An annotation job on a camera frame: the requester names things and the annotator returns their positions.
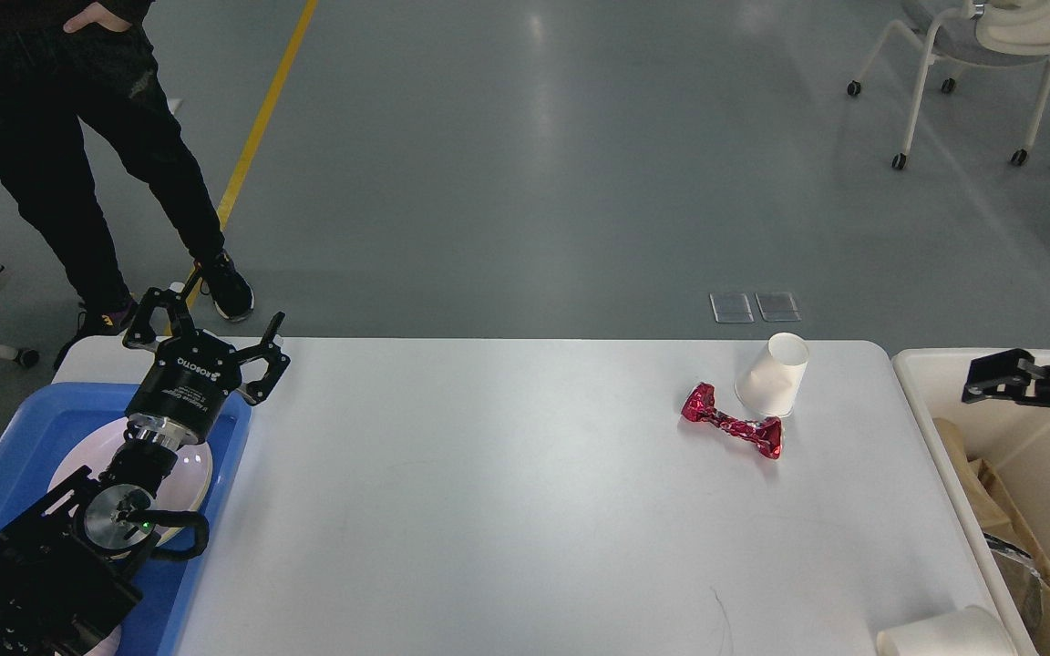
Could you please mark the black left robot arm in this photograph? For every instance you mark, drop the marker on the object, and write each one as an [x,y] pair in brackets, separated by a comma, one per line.
[68,562]

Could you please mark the white chair on wheels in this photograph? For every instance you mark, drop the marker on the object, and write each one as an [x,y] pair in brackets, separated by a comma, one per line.
[971,35]

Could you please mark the red foil wrapper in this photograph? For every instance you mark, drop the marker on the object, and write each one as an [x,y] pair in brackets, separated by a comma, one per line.
[765,434]

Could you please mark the person in black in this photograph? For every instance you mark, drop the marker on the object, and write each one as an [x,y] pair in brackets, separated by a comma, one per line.
[65,65]

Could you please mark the pink plate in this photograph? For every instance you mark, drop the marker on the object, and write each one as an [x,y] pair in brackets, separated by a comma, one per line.
[192,469]

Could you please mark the blue plastic tray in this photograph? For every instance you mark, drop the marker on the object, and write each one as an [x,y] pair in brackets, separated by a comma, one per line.
[43,430]

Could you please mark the beige waste bin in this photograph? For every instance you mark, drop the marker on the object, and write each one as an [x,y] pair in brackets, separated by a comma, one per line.
[1015,439]

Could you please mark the white paper cup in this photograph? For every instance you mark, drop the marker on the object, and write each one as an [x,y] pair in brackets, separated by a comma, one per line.
[770,385]

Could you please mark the floor socket plates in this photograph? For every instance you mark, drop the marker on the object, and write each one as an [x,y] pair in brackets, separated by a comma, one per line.
[734,308]

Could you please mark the brown paper bag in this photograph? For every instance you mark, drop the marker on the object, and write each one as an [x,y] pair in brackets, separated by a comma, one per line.
[990,500]

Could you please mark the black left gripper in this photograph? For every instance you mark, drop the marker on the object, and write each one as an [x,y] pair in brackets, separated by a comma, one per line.
[186,381]

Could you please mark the white paper roll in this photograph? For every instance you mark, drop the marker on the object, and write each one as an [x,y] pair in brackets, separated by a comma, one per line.
[970,631]

